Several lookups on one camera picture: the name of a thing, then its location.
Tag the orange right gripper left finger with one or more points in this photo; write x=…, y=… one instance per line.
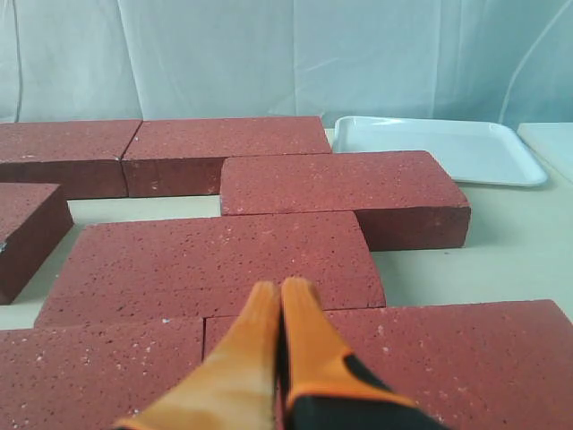
x=234, y=387

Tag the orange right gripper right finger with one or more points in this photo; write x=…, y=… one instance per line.
x=322, y=392

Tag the movable red brick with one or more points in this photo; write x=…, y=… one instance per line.
x=34, y=219

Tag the front left red brick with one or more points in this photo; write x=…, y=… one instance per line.
x=86, y=377

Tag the centre red brick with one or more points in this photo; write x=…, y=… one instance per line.
x=200, y=268

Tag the middle right red brick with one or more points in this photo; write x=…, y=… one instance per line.
x=403, y=200

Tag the front right red brick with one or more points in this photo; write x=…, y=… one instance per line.
x=505, y=365

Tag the back right red brick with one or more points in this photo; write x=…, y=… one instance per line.
x=184, y=157

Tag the back left red brick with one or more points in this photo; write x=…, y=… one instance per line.
x=84, y=157

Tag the white plastic tray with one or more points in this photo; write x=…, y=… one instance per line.
x=470, y=152

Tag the white backdrop cloth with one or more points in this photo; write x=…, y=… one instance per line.
x=508, y=62

